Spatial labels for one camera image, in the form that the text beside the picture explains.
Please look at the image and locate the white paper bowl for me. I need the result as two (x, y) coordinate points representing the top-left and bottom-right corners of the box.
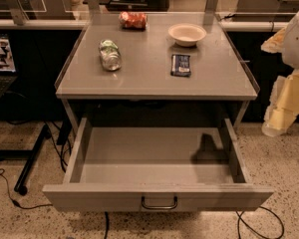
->
(168, 23), (206, 47)

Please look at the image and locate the black cable under cabinet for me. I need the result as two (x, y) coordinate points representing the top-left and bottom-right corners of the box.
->
(103, 211), (111, 239)

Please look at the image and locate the black stand leg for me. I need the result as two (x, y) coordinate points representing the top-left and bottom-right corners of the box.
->
(0, 124), (51, 196)

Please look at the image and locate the black floor cable right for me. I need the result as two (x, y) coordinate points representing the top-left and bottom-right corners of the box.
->
(235, 205), (286, 239)

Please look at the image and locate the grey top drawer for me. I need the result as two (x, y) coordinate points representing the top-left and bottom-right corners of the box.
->
(43, 119), (274, 212)

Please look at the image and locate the red crushed soda can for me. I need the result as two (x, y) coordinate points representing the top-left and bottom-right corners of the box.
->
(119, 11), (148, 30)

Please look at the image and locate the grey drawer cabinet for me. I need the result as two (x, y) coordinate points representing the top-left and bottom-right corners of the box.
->
(56, 12), (259, 123)

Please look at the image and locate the black floor cable left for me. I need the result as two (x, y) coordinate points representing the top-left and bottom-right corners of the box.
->
(0, 119), (74, 211)

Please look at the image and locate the blue snack packet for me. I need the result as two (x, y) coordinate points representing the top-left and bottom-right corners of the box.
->
(170, 54), (191, 77)

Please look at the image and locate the black floor cable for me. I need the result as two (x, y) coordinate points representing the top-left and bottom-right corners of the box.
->
(235, 205), (286, 239)
(0, 119), (74, 211)

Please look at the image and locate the laptop computer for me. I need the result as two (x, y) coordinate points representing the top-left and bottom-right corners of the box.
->
(0, 34), (18, 98)

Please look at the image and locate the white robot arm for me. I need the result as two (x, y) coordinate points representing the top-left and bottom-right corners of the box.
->
(261, 11), (299, 136)

